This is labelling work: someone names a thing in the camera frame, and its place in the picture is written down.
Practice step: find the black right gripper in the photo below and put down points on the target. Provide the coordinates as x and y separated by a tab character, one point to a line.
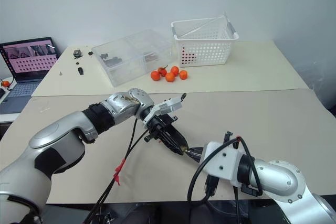
211	184

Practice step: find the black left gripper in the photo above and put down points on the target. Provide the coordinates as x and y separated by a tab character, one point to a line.
157	127

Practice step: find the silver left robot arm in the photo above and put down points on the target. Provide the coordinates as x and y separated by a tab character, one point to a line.
52	134

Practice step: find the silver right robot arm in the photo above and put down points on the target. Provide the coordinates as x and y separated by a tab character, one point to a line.
278	176

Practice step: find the large beige table mat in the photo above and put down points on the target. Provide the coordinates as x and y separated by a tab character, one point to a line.
236	113

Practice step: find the red tape strip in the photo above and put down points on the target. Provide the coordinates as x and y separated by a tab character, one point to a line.
118	169

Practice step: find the small orange fruit with stem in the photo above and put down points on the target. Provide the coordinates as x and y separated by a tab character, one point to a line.
162	71

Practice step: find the red item inside basket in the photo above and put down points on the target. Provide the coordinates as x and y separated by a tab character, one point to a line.
187	57

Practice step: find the dark ribbed metal part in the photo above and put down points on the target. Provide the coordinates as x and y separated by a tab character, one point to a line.
151	56

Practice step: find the white perforated plastic basket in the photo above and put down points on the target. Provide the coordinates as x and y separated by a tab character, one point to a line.
204	51

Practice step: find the dark flat parts pile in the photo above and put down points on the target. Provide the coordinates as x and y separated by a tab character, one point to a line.
113	61

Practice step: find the clear plastic compartment box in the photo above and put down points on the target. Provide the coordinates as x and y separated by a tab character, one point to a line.
126	48

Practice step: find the small dark parts cluster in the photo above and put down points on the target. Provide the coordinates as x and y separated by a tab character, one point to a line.
104	56

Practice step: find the small black oblong part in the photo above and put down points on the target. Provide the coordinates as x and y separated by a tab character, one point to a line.
80	70

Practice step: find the clear plastic sheet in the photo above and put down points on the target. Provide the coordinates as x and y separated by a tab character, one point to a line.
210	23

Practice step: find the small black motor block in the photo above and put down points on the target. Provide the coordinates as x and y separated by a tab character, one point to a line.
77	53

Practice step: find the open grey laptop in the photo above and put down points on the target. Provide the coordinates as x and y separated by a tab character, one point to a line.
29	58

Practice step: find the small orange round object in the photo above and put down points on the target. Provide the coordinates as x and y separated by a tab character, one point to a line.
4	83

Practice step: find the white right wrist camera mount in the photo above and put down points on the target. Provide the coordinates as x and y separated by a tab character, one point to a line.
223	163

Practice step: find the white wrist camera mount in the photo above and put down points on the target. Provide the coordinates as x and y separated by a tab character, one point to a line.
168	106
223	163

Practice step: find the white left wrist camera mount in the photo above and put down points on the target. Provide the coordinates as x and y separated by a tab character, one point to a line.
168	106

